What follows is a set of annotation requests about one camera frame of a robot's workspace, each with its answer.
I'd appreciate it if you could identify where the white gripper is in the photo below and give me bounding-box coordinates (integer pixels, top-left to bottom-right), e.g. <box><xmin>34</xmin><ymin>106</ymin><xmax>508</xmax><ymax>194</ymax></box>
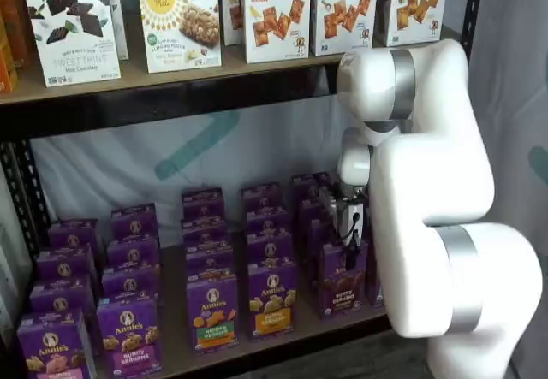
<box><xmin>336</xmin><ymin>200</ymin><xmax>370</xmax><ymax>272</ymax></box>

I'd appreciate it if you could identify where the purple Annie's box brown label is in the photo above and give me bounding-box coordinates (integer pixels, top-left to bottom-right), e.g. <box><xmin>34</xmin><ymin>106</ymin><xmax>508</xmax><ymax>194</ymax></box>
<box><xmin>317</xmin><ymin>240</ymin><xmax>369</xmax><ymax>321</ymax></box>
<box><xmin>298</xmin><ymin>197</ymin><xmax>331</xmax><ymax>226</ymax></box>
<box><xmin>291</xmin><ymin>172</ymin><xmax>339</xmax><ymax>203</ymax></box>
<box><xmin>307</xmin><ymin>217</ymin><xmax>343</xmax><ymax>269</ymax></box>

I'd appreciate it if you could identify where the purple Annie's box yellow label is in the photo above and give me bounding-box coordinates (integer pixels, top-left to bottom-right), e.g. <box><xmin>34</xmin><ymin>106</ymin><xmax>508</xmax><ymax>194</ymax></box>
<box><xmin>246</xmin><ymin>231</ymin><xmax>295</xmax><ymax>267</ymax></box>
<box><xmin>240</xmin><ymin>184</ymin><xmax>284</xmax><ymax>214</ymax></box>
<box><xmin>244</xmin><ymin>210</ymin><xmax>290</xmax><ymax>235</ymax></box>
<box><xmin>247</xmin><ymin>261</ymin><xmax>299</xmax><ymax>341</ymax></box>

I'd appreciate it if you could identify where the purple Annie's box green label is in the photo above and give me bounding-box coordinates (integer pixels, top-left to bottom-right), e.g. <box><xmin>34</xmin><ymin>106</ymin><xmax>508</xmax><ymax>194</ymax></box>
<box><xmin>182</xmin><ymin>187</ymin><xmax>225</xmax><ymax>220</ymax></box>
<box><xmin>186</xmin><ymin>274</ymin><xmax>240</xmax><ymax>357</ymax></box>
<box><xmin>186</xmin><ymin>259</ymin><xmax>237</xmax><ymax>281</ymax></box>
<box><xmin>180</xmin><ymin>216</ymin><xmax>230</xmax><ymax>243</ymax></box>
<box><xmin>184</xmin><ymin>237</ymin><xmax>235</xmax><ymax>264</ymax></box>

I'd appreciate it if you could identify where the wooden shelf board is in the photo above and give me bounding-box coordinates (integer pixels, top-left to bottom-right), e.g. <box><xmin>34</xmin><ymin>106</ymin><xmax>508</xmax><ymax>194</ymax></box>
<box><xmin>92</xmin><ymin>224</ymin><xmax>393</xmax><ymax>379</ymax></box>
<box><xmin>0</xmin><ymin>23</ymin><xmax>455</xmax><ymax>106</ymax></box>

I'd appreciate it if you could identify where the purple Annie's box magenta label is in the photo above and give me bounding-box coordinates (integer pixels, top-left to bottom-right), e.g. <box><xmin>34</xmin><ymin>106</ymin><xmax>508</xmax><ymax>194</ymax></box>
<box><xmin>105</xmin><ymin>233</ymin><xmax>163</xmax><ymax>269</ymax></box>
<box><xmin>96</xmin><ymin>295</ymin><xmax>164</xmax><ymax>375</ymax></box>
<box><xmin>110</xmin><ymin>202</ymin><xmax>158</xmax><ymax>239</ymax></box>
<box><xmin>100</xmin><ymin>264</ymin><xmax>161</xmax><ymax>302</ymax></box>

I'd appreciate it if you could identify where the blue pretzel crackers box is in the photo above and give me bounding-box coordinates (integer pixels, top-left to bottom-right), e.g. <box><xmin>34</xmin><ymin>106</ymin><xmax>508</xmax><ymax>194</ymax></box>
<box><xmin>311</xmin><ymin>0</ymin><xmax>380</xmax><ymax>57</ymax></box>

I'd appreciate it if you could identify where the orange pretzel crackers cheddar box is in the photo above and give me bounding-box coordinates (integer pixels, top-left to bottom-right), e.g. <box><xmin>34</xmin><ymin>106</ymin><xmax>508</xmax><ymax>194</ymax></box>
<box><xmin>220</xmin><ymin>0</ymin><xmax>247</xmax><ymax>47</ymax></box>
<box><xmin>243</xmin><ymin>0</ymin><xmax>313</xmax><ymax>64</ymax></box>

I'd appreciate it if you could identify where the yellow pretzel crackers box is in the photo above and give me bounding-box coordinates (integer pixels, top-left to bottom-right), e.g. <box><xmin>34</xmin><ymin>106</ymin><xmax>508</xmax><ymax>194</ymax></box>
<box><xmin>378</xmin><ymin>0</ymin><xmax>450</xmax><ymax>48</ymax></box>

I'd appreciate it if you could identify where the purple Annie's box pink label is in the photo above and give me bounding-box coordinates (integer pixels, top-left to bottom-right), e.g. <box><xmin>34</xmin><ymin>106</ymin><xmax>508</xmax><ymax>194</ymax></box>
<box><xmin>35</xmin><ymin>245</ymin><xmax>98</xmax><ymax>282</ymax></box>
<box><xmin>16</xmin><ymin>309</ymin><xmax>98</xmax><ymax>379</ymax></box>
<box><xmin>28</xmin><ymin>275</ymin><xmax>98</xmax><ymax>317</ymax></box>
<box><xmin>46</xmin><ymin>218</ymin><xmax>103</xmax><ymax>252</ymax></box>

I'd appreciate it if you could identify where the Simple Mills almond bar box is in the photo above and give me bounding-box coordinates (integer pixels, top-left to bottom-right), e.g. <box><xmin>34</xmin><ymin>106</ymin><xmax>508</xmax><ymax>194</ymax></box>
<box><xmin>137</xmin><ymin>0</ymin><xmax>223</xmax><ymax>74</ymax></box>

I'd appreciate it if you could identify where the Sweet Thins mint chocolate box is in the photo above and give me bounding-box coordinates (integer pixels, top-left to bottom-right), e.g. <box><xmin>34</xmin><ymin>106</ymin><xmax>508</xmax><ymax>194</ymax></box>
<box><xmin>19</xmin><ymin>0</ymin><xmax>122</xmax><ymax>88</ymax></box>
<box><xmin>104</xmin><ymin>0</ymin><xmax>129</xmax><ymax>61</ymax></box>

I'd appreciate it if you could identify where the orange yellow snack box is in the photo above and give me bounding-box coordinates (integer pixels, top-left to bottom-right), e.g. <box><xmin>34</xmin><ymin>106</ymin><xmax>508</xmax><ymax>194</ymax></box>
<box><xmin>0</xmin><ymin>36</ymin><xmax>20</xmax><ymax>93</ymax></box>
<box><xmin>0</xmin><ymin>0</ymin><xmax>33</xmax><ymax>72</ymax></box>

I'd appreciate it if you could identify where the white backdrop cloth teal print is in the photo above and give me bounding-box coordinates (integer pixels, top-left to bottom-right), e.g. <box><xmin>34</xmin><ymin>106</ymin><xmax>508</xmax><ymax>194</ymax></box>
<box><xmin>29</xmin><ymin>36</ymin><xmax>548</xmax><ymax>252</ymax></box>

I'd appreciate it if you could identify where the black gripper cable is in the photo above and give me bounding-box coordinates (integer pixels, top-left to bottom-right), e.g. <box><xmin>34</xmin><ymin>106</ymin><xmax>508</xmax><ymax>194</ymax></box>
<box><xmin>340</xmin><ymin>210</ymin><xmax>364</xmax><ymax>246</ymax></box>

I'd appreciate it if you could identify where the black metal shelf frame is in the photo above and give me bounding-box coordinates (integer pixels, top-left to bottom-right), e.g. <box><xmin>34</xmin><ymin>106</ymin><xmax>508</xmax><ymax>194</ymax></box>
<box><xmin>0</xmin><ymin>0</ymin><xmax>487</xmax><ymax>379</ymax></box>

